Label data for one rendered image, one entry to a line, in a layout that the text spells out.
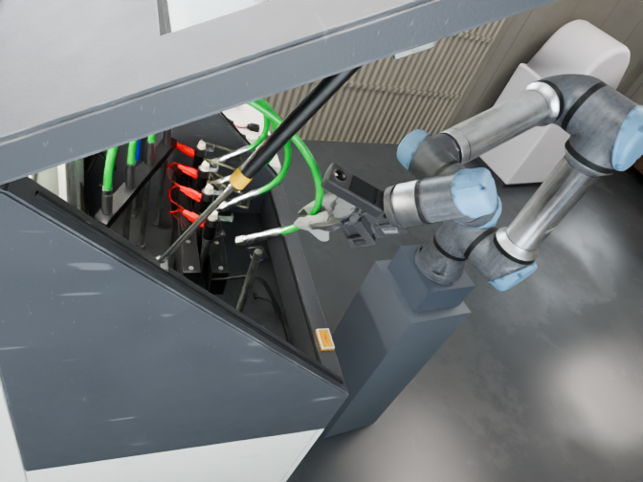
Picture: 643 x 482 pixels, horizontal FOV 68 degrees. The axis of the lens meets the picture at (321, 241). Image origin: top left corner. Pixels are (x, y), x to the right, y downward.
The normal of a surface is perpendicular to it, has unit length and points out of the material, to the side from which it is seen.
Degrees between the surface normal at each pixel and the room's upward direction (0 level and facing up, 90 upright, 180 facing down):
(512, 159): 90
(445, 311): 0
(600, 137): 94
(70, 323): 90
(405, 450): 0
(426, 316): 0
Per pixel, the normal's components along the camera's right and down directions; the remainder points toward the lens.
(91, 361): 0.26, 0.72
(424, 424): 0.31, -0.69
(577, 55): -0.78, -0.04
